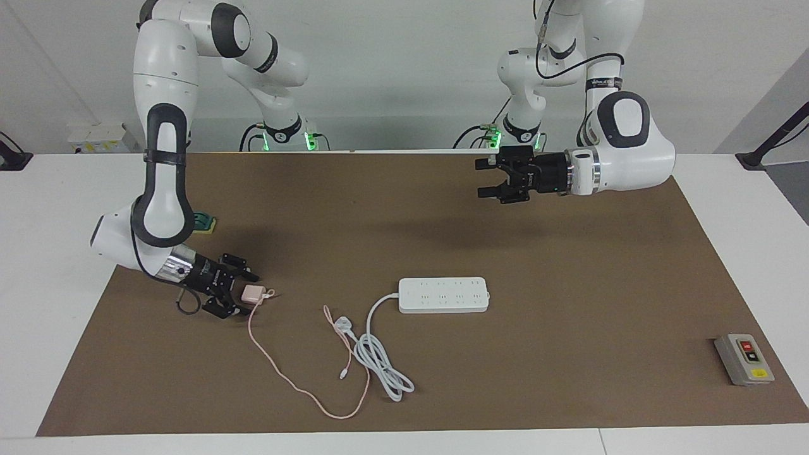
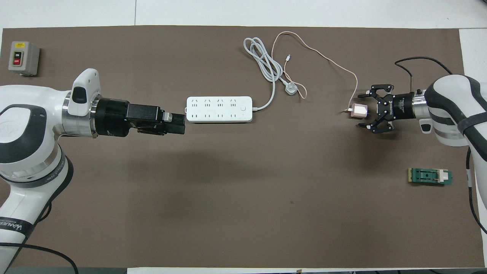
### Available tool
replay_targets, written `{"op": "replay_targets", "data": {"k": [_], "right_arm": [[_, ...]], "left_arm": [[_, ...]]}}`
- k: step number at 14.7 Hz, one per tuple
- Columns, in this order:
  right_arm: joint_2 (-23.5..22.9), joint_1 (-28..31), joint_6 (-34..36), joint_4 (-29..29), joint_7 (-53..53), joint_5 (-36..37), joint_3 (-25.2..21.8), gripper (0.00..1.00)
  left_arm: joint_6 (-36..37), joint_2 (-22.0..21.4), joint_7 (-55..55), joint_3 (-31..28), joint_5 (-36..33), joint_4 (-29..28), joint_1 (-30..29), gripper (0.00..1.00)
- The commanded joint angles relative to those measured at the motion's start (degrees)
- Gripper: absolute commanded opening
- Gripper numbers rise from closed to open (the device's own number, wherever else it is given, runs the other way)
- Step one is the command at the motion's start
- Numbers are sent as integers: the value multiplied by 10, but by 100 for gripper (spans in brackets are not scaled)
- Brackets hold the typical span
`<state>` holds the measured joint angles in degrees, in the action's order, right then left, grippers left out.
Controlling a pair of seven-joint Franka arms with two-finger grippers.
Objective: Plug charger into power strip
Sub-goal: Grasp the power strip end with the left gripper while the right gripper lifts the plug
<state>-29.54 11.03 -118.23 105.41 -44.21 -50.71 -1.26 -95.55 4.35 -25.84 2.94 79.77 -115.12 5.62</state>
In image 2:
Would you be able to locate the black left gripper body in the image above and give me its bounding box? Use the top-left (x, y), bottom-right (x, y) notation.
top-left (95, 98), bottom-right (167, 137)

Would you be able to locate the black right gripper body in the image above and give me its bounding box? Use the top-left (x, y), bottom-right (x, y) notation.
top-left (382, 92), bottom-right (415, 121)

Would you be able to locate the pink charger adapter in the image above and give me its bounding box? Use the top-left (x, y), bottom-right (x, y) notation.
top-left (350, 103), bottom-right (369, 119)

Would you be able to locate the pink charging cable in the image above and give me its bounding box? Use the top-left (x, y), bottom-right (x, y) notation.
top-left (272, 32), bottom-right (359, 114)

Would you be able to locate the white power strip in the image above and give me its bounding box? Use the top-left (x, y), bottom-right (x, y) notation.
top-left (185, 96), bottom-right (253, 123)

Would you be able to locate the green circuit board module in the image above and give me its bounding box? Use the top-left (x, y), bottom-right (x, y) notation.
top-left (408, 167), bottom-right (453, 187)

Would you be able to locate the brown table mat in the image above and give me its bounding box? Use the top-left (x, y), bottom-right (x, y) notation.
top-left (0, 25), bottom-right (485, 269)

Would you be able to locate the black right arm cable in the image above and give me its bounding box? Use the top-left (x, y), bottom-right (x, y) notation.
top-left (395, 57), bottom-right (487, 234)

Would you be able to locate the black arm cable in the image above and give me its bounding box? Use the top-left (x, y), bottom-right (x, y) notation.
top-left (395, 57), bottom-right (487, 234)
top-left (0, 202), bottom-right (79, 274)

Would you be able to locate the white power cord with plug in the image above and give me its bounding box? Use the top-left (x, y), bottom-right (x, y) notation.
top-left (243, 37), bottom-right (298, 112)

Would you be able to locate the grey on off switch box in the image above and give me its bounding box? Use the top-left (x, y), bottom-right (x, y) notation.
top-left (8, 41), bottom-right (40, 77)

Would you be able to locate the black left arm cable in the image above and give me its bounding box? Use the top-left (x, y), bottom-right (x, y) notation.
top-left (0, 202), bottom-right (79, 274)

